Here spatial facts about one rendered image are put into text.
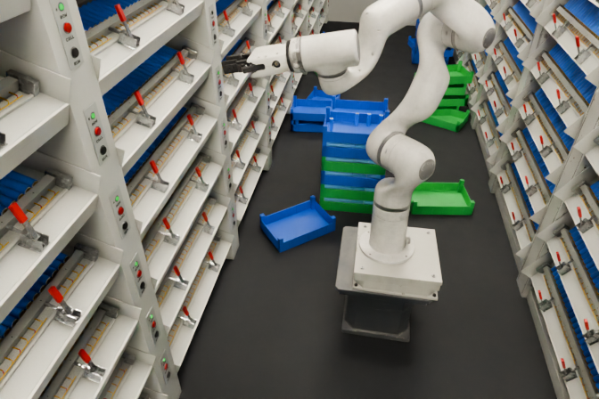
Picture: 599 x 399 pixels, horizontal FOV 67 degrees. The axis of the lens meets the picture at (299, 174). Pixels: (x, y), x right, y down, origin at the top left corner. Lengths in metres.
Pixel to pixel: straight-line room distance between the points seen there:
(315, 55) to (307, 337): 1.08
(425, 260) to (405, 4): 0.83
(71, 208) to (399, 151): 0.86
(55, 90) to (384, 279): 1.08
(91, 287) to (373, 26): 0.87
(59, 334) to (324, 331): 1.04
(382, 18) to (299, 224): 1.28
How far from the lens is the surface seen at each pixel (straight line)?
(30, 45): 0.88
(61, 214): 0.95
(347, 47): 1.06
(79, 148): 0.94
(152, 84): 1.30
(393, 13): 1.17
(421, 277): 1.52
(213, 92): 1.58
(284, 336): 1.78
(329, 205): 2.26
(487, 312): 1.99
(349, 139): 2.04
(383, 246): 1.54
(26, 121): 0.84
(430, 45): 1.40
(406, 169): 1.32
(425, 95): 1.36
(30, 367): 0.99
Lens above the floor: 1.46
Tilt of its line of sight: 35 degrees down
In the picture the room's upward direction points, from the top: straight up
